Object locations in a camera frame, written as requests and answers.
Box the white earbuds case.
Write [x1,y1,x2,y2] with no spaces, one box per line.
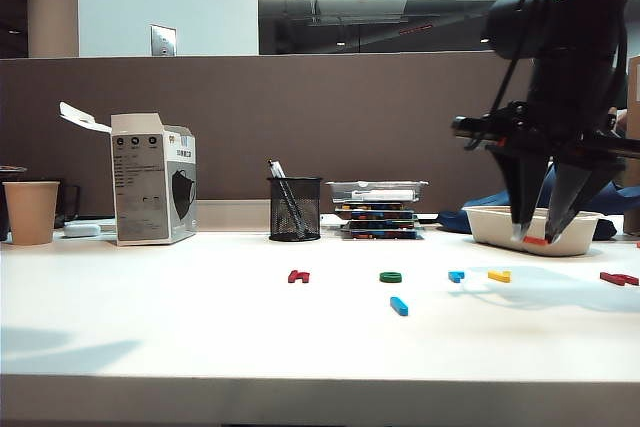
[63,222,102,239]

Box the brown paper cup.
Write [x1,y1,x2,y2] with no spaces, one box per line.
[2,181,60,246]

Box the clear plastic case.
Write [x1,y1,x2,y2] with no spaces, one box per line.
[324,179,430,204]

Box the black white marker pen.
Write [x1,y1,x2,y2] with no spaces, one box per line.
[267,159,309,238]

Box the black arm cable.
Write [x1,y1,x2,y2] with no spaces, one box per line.
[464,0,546,151]

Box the letter magnet pack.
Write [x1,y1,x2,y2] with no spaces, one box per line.
[338,210,418,222]
[340,228,424,242]
[342,219,418,231]
[333,201,418,213]

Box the white grey mask box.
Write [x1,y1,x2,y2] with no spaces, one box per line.
[58,101,197,247]

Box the black mesh pen holder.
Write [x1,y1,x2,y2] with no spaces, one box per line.
[266,176,324,242]

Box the metal wall plate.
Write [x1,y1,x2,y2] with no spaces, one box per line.
[150,24,178,58]

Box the brown desk partition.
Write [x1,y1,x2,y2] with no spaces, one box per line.
[0,50,535,218]

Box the beige oval pulp tray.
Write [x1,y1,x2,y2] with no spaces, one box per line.
[462,204,605,257]

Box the dark red wide letter magnet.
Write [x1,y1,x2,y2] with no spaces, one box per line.
[599,271,640,287]

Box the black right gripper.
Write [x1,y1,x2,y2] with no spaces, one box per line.
[452,100,640,244]

